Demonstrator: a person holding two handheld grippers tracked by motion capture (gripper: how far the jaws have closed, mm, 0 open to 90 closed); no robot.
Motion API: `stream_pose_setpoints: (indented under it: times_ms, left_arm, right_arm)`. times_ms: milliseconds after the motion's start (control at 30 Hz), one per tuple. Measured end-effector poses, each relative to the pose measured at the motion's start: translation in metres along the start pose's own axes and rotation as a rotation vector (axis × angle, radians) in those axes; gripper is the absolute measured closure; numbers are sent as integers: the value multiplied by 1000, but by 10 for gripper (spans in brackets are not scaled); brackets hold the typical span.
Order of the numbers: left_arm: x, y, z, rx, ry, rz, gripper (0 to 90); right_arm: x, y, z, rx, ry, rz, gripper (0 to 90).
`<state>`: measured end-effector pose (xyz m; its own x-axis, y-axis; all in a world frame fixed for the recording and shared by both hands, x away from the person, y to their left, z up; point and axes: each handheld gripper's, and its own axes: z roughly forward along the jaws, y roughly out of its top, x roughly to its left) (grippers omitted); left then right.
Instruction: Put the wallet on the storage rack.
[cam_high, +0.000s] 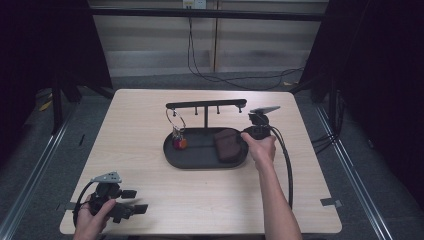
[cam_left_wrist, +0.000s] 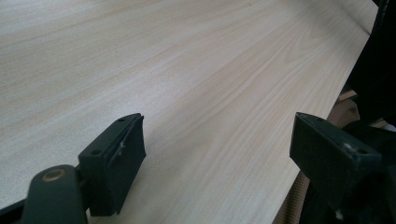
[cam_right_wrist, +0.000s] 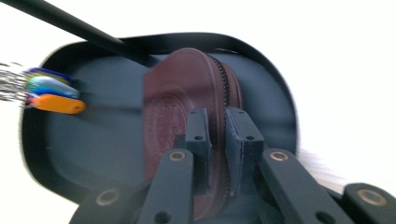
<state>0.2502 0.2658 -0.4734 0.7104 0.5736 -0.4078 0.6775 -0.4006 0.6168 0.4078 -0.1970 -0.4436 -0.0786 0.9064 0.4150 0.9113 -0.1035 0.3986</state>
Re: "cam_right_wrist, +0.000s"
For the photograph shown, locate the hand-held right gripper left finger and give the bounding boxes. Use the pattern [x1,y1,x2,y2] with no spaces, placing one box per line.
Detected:
[173,107,213,197]

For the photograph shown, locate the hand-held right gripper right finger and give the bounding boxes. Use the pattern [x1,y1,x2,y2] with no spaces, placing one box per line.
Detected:
[224,106,266,200]

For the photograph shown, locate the brown zip coin purse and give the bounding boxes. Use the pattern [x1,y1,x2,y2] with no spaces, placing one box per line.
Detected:
[142,47,244,222]

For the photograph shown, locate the black oval tray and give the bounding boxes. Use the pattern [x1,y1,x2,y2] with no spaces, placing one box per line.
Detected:
[0,0,299,224]

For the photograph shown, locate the key bunch with coloured tags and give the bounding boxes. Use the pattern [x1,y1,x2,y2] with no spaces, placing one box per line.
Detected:
[0,61,87,116]

